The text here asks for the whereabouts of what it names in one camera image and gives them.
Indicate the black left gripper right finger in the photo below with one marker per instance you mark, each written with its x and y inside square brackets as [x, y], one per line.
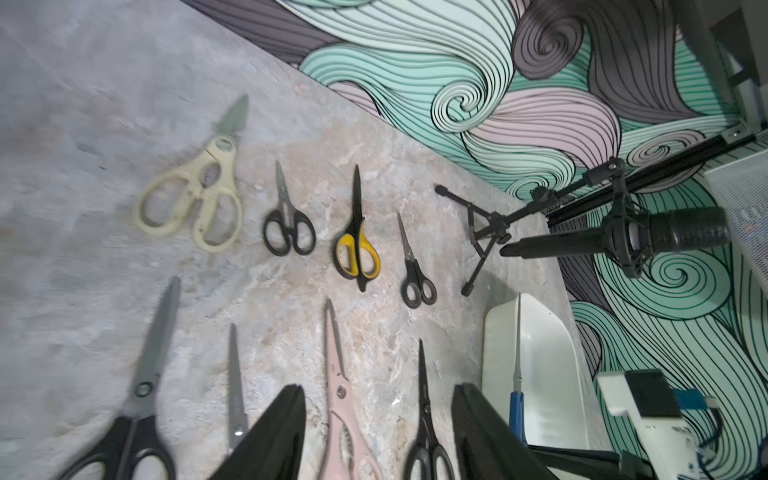
[485, 447]

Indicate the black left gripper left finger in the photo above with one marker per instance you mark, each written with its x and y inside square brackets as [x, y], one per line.
[272, 449]

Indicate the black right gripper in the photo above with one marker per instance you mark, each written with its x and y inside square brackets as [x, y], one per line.
[594, 464]

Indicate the dark blue handled scissors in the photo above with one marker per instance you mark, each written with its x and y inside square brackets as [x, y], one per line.
[238, 421]

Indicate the slim black scissors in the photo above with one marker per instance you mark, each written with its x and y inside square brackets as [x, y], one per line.
[426, 449]

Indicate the pink bladed scissors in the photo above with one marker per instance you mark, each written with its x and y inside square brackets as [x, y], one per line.
[347, 454]

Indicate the large black handled scissors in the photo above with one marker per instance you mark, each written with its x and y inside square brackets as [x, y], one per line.
[133, 435]

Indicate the yellow black handled scissors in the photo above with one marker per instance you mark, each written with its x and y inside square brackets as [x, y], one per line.
[353, 255]

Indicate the small black scissors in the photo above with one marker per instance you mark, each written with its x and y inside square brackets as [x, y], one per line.
[289, 220]

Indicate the cream handled kitchen scissors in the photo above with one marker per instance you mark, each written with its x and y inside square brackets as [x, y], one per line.
[208, 176]

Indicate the white plastic storage box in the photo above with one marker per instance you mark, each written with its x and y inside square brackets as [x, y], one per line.
[553, 399]

